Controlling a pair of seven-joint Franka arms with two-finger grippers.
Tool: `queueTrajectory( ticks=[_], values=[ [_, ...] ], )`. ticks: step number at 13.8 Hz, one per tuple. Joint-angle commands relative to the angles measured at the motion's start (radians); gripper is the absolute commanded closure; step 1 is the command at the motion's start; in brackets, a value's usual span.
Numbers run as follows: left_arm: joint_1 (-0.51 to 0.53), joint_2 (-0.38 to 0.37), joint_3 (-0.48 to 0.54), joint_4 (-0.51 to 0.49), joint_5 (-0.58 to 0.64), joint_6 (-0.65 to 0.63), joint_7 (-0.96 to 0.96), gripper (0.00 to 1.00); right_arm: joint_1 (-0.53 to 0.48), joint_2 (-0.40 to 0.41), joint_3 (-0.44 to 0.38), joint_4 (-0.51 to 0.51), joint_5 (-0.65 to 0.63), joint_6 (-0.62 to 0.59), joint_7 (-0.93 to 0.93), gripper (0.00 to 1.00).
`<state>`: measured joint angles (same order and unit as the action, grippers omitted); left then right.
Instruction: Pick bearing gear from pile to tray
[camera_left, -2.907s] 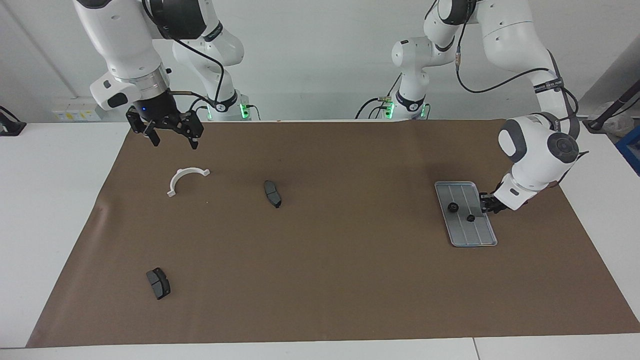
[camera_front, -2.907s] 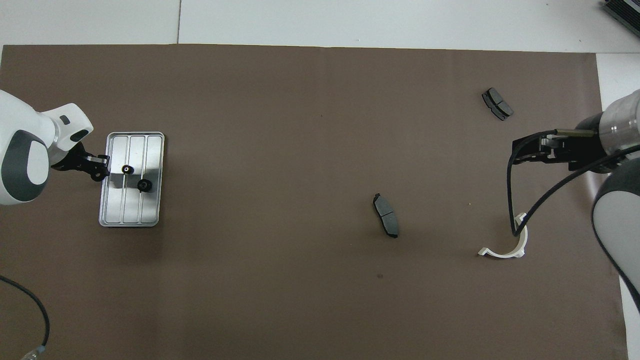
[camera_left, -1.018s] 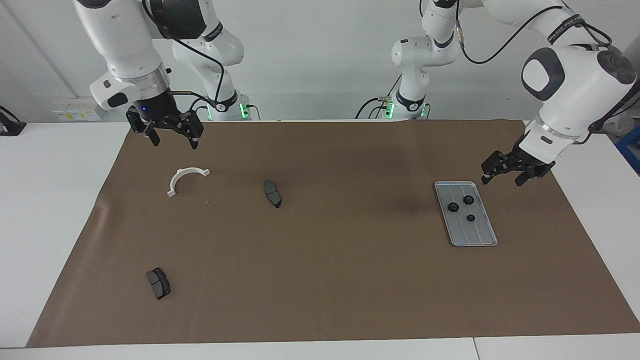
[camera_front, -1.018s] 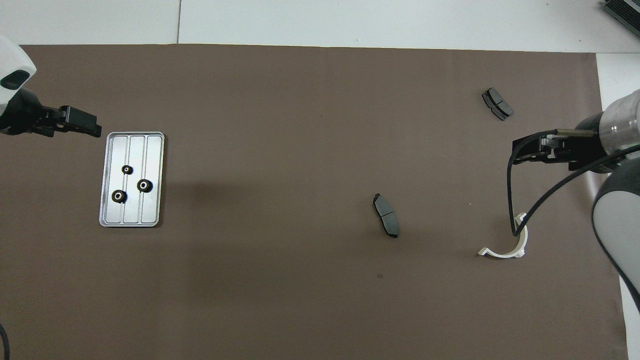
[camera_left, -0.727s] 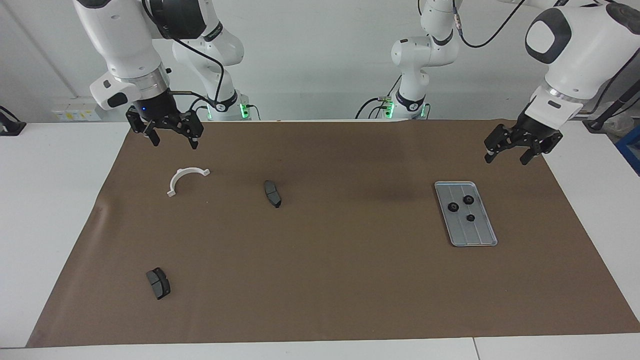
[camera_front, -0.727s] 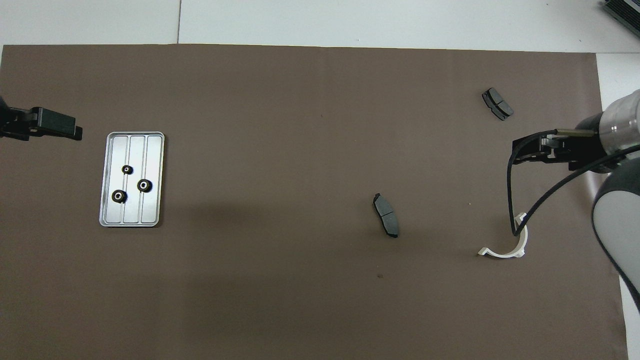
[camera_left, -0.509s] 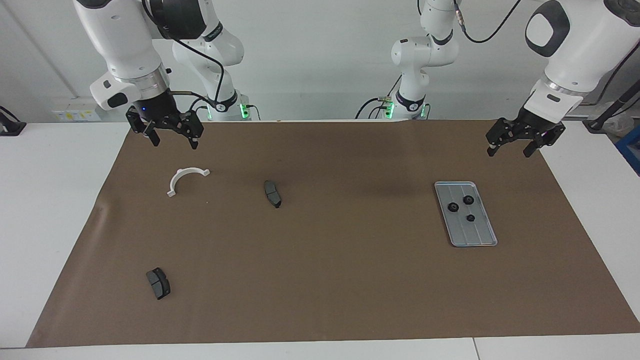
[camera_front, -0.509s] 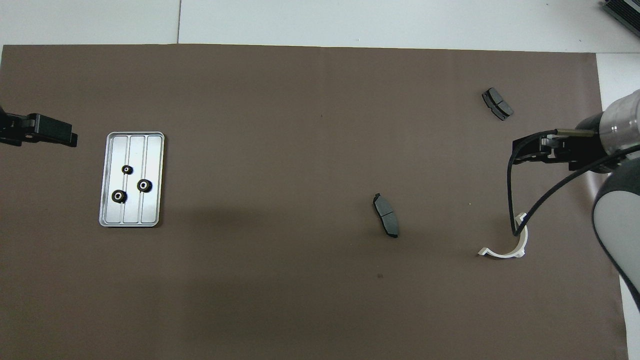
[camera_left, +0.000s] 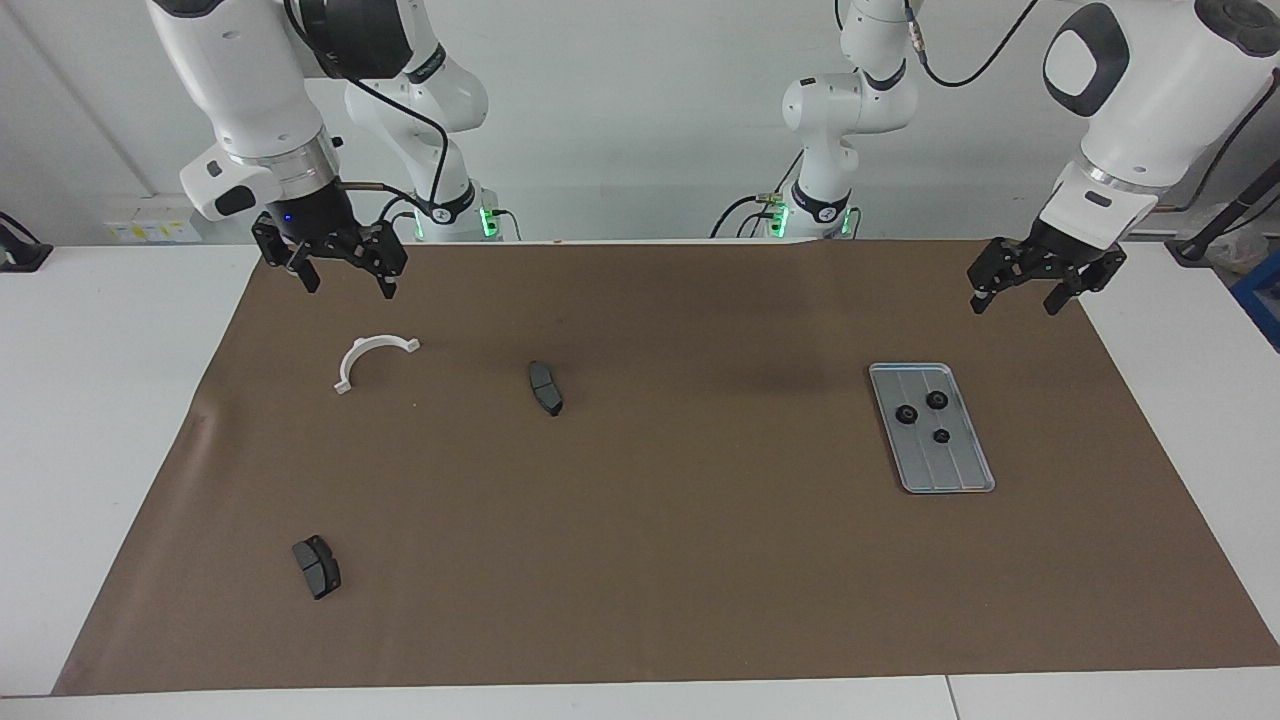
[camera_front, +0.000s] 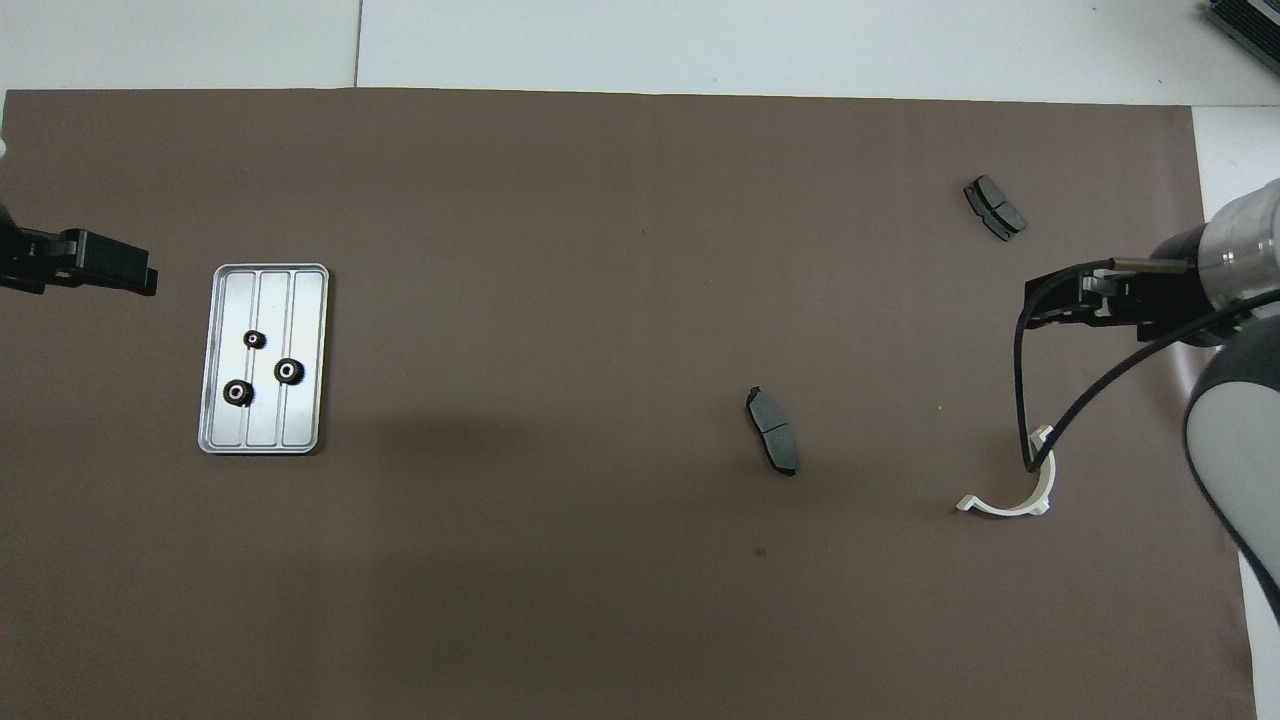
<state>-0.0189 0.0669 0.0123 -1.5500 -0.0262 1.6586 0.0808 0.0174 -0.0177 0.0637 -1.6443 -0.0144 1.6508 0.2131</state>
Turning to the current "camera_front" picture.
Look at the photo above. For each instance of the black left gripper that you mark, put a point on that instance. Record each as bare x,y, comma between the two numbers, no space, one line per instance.
35,260

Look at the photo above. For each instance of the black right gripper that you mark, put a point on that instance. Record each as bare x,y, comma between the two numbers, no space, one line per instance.
1160,290

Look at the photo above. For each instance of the small black bearing gear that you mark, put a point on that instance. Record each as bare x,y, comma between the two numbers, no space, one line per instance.
255,340

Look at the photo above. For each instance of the silver metal tray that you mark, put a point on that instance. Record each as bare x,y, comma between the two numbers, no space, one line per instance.
305,300

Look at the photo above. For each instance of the short grey brake pad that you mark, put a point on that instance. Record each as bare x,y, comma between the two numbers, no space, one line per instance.
996,207

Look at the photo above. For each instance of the long grey brake pad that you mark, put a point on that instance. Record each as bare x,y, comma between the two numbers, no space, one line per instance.
772,430

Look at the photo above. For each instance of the black finned device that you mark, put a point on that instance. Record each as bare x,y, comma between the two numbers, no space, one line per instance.
1250,25

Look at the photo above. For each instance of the brown table mat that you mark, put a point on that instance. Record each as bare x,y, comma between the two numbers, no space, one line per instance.
600,200

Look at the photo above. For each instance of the white curved plastic bracket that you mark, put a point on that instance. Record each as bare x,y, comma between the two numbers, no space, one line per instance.
1005,510

